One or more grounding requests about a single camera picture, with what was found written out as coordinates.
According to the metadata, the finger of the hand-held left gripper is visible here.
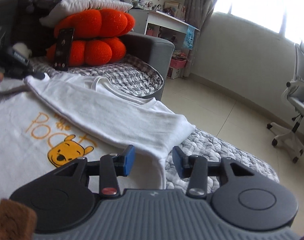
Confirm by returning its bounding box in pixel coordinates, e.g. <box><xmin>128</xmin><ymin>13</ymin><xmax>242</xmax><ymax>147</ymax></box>
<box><xmin>24</xmin><ymin>70</ymin><xmax>46</xmax><ymax>79</ymax></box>

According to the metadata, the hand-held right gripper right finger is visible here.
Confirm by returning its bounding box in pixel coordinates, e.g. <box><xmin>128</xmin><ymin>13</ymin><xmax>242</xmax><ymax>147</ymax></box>
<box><xmin>172</xmin><ymin>146</ymin><xmax>265</xmax><ymax>198</ymax></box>

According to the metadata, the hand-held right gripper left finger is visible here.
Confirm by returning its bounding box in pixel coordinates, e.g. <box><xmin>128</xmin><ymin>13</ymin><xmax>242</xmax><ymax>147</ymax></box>
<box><xmin>49</xmin><ymin>145</ymin><xmax>136</xmax><ymax>199</ymax></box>

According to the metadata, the white t-shirt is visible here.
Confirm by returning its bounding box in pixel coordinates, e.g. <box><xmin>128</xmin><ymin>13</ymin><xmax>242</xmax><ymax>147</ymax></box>
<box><xmin>0</xmin><ymin>75</ymin><xmax>195</xmax><ymax>210</ymax></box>

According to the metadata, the black smartphone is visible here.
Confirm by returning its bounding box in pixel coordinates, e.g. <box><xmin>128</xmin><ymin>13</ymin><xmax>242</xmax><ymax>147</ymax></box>
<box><xmin>52</xmin><ymin>28</ymin><xmax>75</xmax><ymax>71</ymax></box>

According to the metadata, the grey checked quilted blanket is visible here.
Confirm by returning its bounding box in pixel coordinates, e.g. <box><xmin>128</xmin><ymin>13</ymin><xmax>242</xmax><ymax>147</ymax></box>
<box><xmin>0</xmin><ymin>54</ymin><xmax>280</xmax><ymax>190</ymax></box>

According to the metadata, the orange pumpkin cushion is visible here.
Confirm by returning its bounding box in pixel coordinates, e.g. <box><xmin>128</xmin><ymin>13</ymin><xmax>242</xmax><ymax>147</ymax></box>
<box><xmin>45</xmin><ymin>9</ymin><xmax>135</xmax><ymax>67</ymax></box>

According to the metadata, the white pillow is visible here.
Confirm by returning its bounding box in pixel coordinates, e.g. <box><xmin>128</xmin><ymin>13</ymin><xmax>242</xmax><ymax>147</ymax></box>
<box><xmin>39</xmin><ymin>0</ymin><xmax>134</xmax><ymax>28</ymax></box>

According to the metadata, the pink storage box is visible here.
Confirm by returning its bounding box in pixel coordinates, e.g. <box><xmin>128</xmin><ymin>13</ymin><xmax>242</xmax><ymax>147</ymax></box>
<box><xmin>167</xmin><ymin>56</ymin><xmax>187</xmax><ymax>79</ymax></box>

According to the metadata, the grey fabric sofa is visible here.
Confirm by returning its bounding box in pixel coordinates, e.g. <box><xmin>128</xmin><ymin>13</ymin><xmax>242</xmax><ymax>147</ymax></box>
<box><xmin>0</xmin><ymin>0</ymin><xmax>175</xmax><ymax>102</ymax></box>

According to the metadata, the blue plastic bag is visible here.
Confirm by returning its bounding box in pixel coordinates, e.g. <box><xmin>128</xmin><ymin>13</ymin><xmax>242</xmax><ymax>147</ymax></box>
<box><xmin>183</xmin><ymin>26</ymin><xmax>194</xmax><ymax>50</ymax></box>

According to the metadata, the brown fuzzy cloth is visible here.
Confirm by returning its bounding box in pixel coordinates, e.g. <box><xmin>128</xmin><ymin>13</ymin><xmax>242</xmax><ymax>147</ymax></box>
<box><xmin>0</xmin><ymin>199</ymin><xmax>37</xmax><ymax>240</ymax></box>

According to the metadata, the white desk with hutch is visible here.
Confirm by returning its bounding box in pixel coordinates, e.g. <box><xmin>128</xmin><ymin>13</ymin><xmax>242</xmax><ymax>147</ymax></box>
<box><xmin>128</xmin><ymin>0</ymin><xmax>200</xmax><ymax>40</ymax></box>

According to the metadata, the row of books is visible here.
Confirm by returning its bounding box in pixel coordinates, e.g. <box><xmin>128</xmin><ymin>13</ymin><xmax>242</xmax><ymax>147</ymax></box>
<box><xmin>163</xmin><ymin>1</ymin><xmax>186</xmax><ymax>19</ymax></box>

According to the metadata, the grey office chair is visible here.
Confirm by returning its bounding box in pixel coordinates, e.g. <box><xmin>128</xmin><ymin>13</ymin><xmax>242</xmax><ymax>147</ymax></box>
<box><xmin>267</xmin><ymin>40</ymin><xmax>304</xmax><ymax>163</ymax></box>

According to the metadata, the grey curtain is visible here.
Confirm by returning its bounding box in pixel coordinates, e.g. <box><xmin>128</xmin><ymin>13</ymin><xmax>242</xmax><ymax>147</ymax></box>
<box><xmin>184</xmin><ymin>0</ymin><xmax>224</xmax><ymax>77</ymax></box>

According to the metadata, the bright window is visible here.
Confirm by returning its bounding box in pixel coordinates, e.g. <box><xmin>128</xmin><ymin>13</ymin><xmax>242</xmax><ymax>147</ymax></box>
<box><xmin>213</xmin><ymin>0</ymin><xmax>304</xmax><ymax>45</ymax></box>

